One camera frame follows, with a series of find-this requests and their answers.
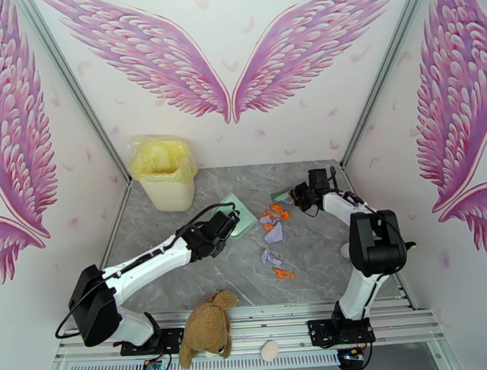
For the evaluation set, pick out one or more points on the green plastic dustpan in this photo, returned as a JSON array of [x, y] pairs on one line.
[[241, 215]]

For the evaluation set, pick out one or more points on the green hand brush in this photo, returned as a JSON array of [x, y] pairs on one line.
[[281, 196]]

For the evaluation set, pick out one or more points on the orange paper scrap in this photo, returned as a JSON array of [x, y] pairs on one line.
[[276, 208], [284, 274], [269, 227], [267, 216], [286, 215]]

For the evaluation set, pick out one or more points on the purple paper scrap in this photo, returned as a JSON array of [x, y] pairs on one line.
[[269, 257], [274, 234]]

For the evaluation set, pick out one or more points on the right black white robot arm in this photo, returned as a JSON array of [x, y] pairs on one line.
[[375, 244]]

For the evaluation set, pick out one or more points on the grey white husky plush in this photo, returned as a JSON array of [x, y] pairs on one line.
[[345, 250]]

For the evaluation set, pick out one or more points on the cream plastic trash bin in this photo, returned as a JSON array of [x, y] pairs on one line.
[[169, 191]]

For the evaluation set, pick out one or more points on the brown plush rabbit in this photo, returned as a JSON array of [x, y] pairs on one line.
[[207, 329]]

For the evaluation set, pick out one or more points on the yellow plastic bin liner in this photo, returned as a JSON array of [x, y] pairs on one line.
[[161, 158]]

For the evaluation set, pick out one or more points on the pale pink egg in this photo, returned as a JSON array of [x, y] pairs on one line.
[[271, 350]]

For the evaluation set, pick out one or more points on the small circuit board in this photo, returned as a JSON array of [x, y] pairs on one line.
[[349, 354], [152, 366]]

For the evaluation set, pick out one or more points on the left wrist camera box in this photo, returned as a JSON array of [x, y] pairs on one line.
[[221, 223]]

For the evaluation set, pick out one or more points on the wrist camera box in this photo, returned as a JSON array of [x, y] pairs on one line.
[[221, 223], [319, 178]]

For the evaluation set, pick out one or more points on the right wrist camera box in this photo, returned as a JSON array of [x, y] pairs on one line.
[[319, 178]]

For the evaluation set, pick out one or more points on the aluminium rail frame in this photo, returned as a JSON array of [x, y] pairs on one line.
[[252, 326]]

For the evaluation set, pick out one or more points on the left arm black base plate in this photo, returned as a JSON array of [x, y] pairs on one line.
[[172, 339]]

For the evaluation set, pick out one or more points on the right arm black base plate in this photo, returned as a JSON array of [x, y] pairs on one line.
[[320, 332]]

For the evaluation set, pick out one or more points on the aluminium corner post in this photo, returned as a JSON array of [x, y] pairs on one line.
[[389, 66], [72, 85]]

